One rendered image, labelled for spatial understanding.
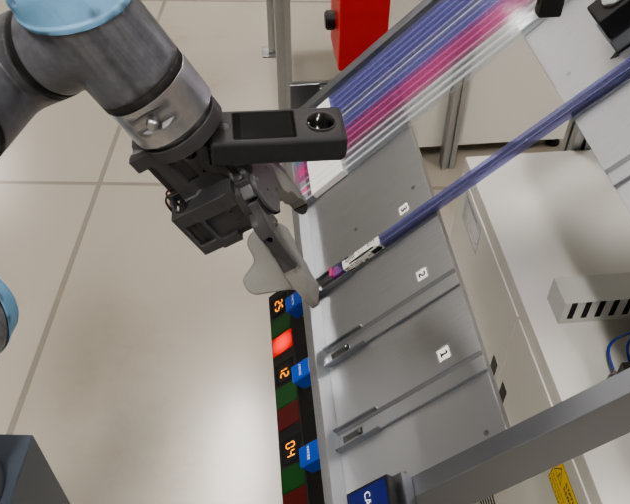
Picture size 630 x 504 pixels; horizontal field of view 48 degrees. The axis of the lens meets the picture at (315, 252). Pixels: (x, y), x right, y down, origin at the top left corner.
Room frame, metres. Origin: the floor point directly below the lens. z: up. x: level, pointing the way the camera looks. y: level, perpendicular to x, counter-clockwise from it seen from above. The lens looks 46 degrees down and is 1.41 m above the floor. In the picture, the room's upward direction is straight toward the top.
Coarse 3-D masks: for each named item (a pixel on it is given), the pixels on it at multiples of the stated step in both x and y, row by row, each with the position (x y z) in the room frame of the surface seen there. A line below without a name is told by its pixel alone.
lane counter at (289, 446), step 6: (294, 438) 0.43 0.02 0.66; (282, 444) 0.43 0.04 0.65; (288, 444) 0.42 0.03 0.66; (294, 444) 0.42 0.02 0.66; (300, 444) 0.42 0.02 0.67; (282, 450) 0.42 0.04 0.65; (288, 450) 0.42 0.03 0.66; (294, 450) 0.41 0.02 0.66; (282, 456) 0.41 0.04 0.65; (288, 456) 0.41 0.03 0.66; (294, 456) 0.41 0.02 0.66; (282, 462) 0.41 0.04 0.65; (288, 462) 0.40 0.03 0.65
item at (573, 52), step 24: (576, 0) 0.80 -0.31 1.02; (552, 24) 0.78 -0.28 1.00; (576, 24) 0.76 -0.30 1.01; (552, 48) 0.75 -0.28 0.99; (576, 48) 0.72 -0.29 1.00; (600, 48) 0.70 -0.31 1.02; (624, 48) 0.68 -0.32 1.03; (552, 72) 0.71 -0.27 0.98; (576, 72) 0.69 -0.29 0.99; (600, 72) 0.66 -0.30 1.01; (624, 96) 0.61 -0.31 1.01; (576, 120) 0.62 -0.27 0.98; (600, 120) 0.60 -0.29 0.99; (624, 120) 0.58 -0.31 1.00; (600, 144) 0.57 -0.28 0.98; (624, 144) 0.56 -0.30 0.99; (624, 168) 0.53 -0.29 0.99; (624, 192) 0.50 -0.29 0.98
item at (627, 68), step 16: (624, 64) 0.64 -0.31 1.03; (608, 80) 0.63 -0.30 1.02; (624, 80) 0.63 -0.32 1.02; (576, 96) 0.64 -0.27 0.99; (592, 96) 0.63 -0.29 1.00; (560, 112) 0.63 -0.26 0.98; (576, 112) 0.63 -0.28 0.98; (544, 128) 0.63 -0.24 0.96; (512, 144) 0.63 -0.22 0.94; (528, 144) 0.62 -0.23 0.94; (496, 160) 0.62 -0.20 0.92; (464, 176) 0.63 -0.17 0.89; (480, 176) 0.62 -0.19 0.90; (448, 192) 0.62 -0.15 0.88; (432, 208) 0.62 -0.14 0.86; (400, 224) 0.62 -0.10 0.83; (416, 224) 0.61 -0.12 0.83; (384, 240) 0.61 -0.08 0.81; (336, 272) 0.61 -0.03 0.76
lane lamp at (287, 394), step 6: (288, 384) 0.50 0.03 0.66; (294, 384) 0.50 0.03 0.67; (276, 390) 0.51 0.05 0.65; (282, 390) 0.50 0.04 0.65; (288, 390) 0.50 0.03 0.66; (294, 390) 0.49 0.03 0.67; (276, 396) 0.50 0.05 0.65; (282, 396) 0.49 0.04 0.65; (288, 396) 0.49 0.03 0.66; (294, 396) 0.48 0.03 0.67; (276, 402) 0.49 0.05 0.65; (282, 402) 0.48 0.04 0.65; (288, 402) 0.48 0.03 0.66
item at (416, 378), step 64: (384, 192) 0.70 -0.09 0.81; (320, 256) 0.66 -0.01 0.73; (384, 256) 0.60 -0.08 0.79; (448, 256) 0.55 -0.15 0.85; (384, 320) 0.51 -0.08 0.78; (448, 320) 0.47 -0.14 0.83; (384, 384) 0.43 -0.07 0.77; (448, 384) 0.40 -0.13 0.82; (384, 448) 0.36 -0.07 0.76; (448, 448) 0.34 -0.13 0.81
